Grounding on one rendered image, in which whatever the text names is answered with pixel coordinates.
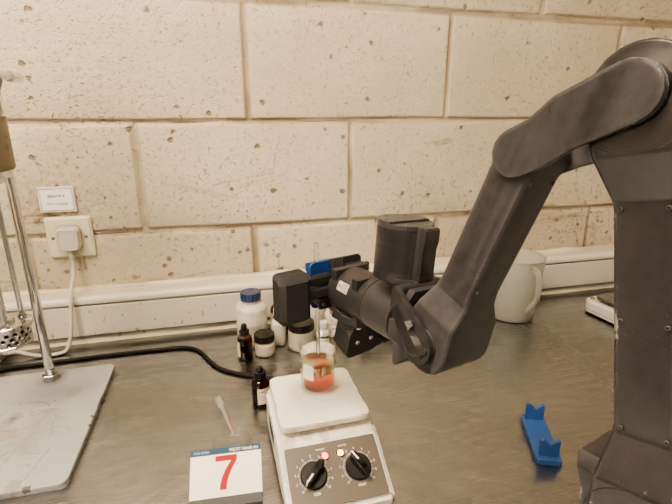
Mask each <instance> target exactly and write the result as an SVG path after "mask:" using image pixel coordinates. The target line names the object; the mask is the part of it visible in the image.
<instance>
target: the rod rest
mask: <svg viewBox="0 0 672 504"><path fill-rule="evenodd" d="M544 410H545V405H544V404H540V405H538V406H537V407H534V406H533V405H532V404H531V403H526V410H525V414H522V415H521V422H522V425H523V428H524V431H525V433H526V436H527V439H528V442H529V445H530V448H531V451H532V453H533V456H534V459H535V462H536V464H538V465H545V466H554V467H561V466H562V458H561V456H560V454H559V452H560V447H561V441H560V439H556V440H553V437H552V435H551V433H550V430H549V428H548V426H547V423H546V421H545V419H544Z"/></svg>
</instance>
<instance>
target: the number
mask: <svg viewBox="0 0 672 504"><path fill-rule="evenodd" d="M259 486H260V468H259V449H257V450H249V451H241V452H233V453H225V454H217V455H209V456H200V457H193V464H192V496H194V495H201V494H209V493H216V492H223V491H230V490H238V489H245V488H252V487H259Z"/></svg>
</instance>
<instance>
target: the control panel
mask: <svg viewBox="0 0 672 504"><path fill-rule="evenodd" d="M339 449H342V450H343V452H344V453H343V455H342V456H339V455H338V454H337V451H338V450H339ZM351 450H352V451H353V450H355V451H356V452H359V453H363V454H364V455H366V456H367V457H368V458H369V460H370V462H371V472H370V474H369V476H368V477H367V478H366V479H364V480H355V479H353V478H351V477H350V476H349V475H348V473H347V471H346V468H345V464H346V460H347V458H348V457H349V454H350V452H351ZM323 452H326V453H327V454H328V458H327V459H323V458H322V453H323ZM284 454H285V461H286V467H287V474H288V480H289V487H290V493H291V500H292V504H345V503H349V502H354V501H358V500H362V499H367V498H371V497H375V496H380V495H384V494H388V493H390V491H389V487H388V483H387V480H386V476H385V473H384V469H383V466H382V462H381V459H380V455H379V452H378V448H377V445H376V441H375V438H374V435H373V433H372V434H366V435H361V436H356V437H350V438H345V439H340V440H335V441H329V442H324V443H319V444H314V445H308V446H303V447H298V448H293V449H287V450H284ZM319 459H323V460H324V467H325V468H326V471H327V480H326V483H325V484H324V486H323V487H322V488H320V489H318V490H310V489H307V488H306V487H305V486H304V485H303V483H302V481H301V477H300V475H301V470H302V468H303V466H304V465H305V464H306V463H308V462H311V461H318V460H319Z"/></svg>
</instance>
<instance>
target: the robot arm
mask: <svg viewBox="0 0 672 504"><path fill-rule="evenodd" d="M591 164H594V165H595V167H596V169H597V171H598V173H599V175H600V177H601V179H602V182H603V184H604V186H605V188H606V190H607V192H608V194H609V196H610V198H611V200H612V203H613V209H614V424H613V428H612V429H610V430H609V431H607V432H606V433H604V434H602V435H601V436H599V437H598V438H596V439H595V440H593V441H592V442H590V443H588V444H587V445H585V446H584V447H582V448H581V449H579V450H578V457H577V467H578V473H579V478H580V487H581V488H580V495H579V498H578V500H577V502H576V504H672V40H670V39H664V38H657V37H654V38H648V39H642V40H637V41H635V42H632V43H630V44H628V45H626V46H624V47H622V48H620V49H618V50H617V51H616V52H615V53H613V54H612V55H611V56H610V57H608V58H607V59H606V60H605V61H604V62H603V63H602V65H601V66H600V67H599V69H598V70H597V71H596V72H595V74H593V75H591V76H590V77H588V78H586V79H584V80H583V81H581V82H579V83H577V84H575V85H573V86H571V87H569V88H567V89H566V90H564V91H562V92H560V93H558V94H556V95H555V96H553V97H552V98H551V99H550V100H548V101H547V102H546V103H545V104H544V105H543V106H542V107H541V108H540V109H538V110H537V111H536V112H535V113H534V114H533V115H532V116H531V117H530V118H529V119H527V120H525V121H523V122H521V123H519V124H517V125H515V126H513V127H511V128H510V129H508V130H506V131H505V132H503V133H502V134H501V135H499V137H498V138H497V140H496V142H495V143H494V146H493V150H492V164H491V166H490V168H489V171H488V173H487V175H486V177H485V180H484V182H483V184H482V187H481V189H480V191H479V193H478V196H477V198H476V200H475V203H474V205H473V207H472V210H471V212H470V214H469V216H468V219H467V221H466V223H465V226H464V228H463V230H462V232H461V235H460V237H459V239H458V242H457V244H456V246H455V249H454V251H453V253H452V255H451V258H450V260H449V262H448V265H447V267H446V269H445V271H444V274H443V275H442V277H437V276H434V275H433V274H434V266H435V257H436V249H437V246H438V243H439V237H440V229H439V228H438V227H434V223H433V222H432V221H430V220H429V218H426V217H421V216H416V215H407V214H384V215H379V216H378V218H377V230H376V242H375V255H374V267H373V272H370V271H369V262H368V261H364V262H362V261H361V256H360V255H359V254H352V255H347V256H341V257H336V258H331V259H325V260H319V261H315V262H314V261H313V262H309V263H305V270H306V272H307V273H306V272H304V271H302V270H301V269H294V270H289V271H285V272H280V273H276V274H274V275H273V277H272V286H273V307H274V320H275V321H277V322H278V323H279V324H280V325H282V326H283V327H285V326H289V325H292V324H296V323H299V322H303V321H306V320H308V319H309V318H310V317H311V314H310V305H311V307H312V308H318V309H320V310H322V309H326V308H329V307H331V310H330V311H329V313H330V315H332V317H333V318H335V319H337V320H338V321H337V325H336V331H335V335H334V337H333V340H334V342H335V343H336V344H337V345H338V347H339V348H340V349H341V350H342V352H343V353H344V354H345V355H346V357H347V358H352V357H354V356H357V355H359V354H362V353H364V352H367V351H370V350H372V349H373V348H374V347H375V346H377V345H380V344H381V342H383V343H385V342H387V341H390V340H391V341H392V342H393V353H392V363H393V364H394V365H397V364H400V363H403V362H406V361H411V362H412V363H413V364H414V365H415V366H416V367H417V368H418V369H419V370H420V371H422V372H424V373H426V374H433V375H435V374H438V373H441V372H444V371H447V370H450V369H452V368H455V367H458V366H461V365H464V364H466V363H469V362H472V361H475V360H477V359H479V358H481V357H482V356H483V355H484V354H485V352H486V350H487V348H488V345H489V342H490V338H491V335H492V332H493V329H494V326H495V323H496V317H495V308H494V303H495V300H496V297H497V293H498V291H499V289H500V287H501V285H502V283H503V281H504V280H505V278H506V276H507V274H508V272H509V270H510V268H511V266H512V264H513V262H514V260H515V259H516V257H517V255H518V253H519V251H520V249H521V247H522V245H523V243H524V241H525V239H526V238H527V236H528V234H529V232H530V230H531V228H532V226H533V224H534V222H535V220H536V218H537V217H538V215H539V213H540V211H541V209H542V207H543V205H544V203H545V201H546V199H547V197H548V196H549V194H550V192H551V190H552V188H553V186H554V184H555V182H556V180H557V178H558V177H559V176H560V175H561V174H564V173H566V172H569V171H572V170H574V169H577V168H580V167H584V166H587V165H591Z"/></svg>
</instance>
